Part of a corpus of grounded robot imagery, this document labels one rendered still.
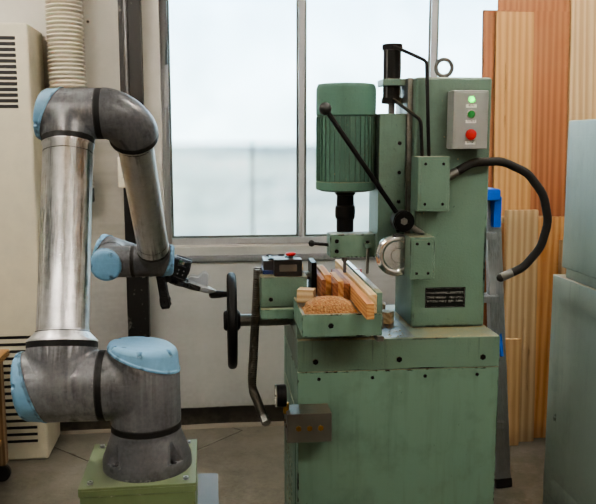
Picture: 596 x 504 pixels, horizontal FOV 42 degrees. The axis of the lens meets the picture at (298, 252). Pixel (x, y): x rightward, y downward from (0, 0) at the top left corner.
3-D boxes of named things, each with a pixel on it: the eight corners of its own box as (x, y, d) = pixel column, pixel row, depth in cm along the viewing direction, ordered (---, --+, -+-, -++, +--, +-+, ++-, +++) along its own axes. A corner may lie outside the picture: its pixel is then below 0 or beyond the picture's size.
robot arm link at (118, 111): (154, 76, 177) (177, 254, 231) (98, 76, 176) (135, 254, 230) (151, 111, 170) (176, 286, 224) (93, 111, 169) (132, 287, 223)
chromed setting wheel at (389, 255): (374, 275, 223) (374, 232, 221) (416, 274, 224) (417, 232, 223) (376, 277, 220) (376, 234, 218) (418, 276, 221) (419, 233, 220)
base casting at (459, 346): (284, 333, 257) (283, 306, 256) (452, 328, 263) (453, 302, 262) (297, 373, 213) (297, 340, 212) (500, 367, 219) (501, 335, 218)
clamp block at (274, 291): (257, 297, 235) (257, 268, 234) (302, 297, 237) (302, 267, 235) (260, 308, 221) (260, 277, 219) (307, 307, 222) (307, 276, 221)
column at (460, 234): (393, 311, 249) (398, 82, 238) (461, 309, 251) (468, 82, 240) (411, 328, 227) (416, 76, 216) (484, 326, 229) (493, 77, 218)
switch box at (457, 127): (445, 148, 220) (447, 91, 218) (480, 148, 221) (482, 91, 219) (452, 149, 214) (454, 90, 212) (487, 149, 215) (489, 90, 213)
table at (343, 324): (254, 292, 258) (254, 275, 257) (344, 291, 261) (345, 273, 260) (265, 339, 199) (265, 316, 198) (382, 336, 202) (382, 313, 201)
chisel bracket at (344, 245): (326, 259, 236) (326, 231, 235) (371, 258, 237) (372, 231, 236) (329, 263, 229) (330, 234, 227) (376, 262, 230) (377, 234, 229)
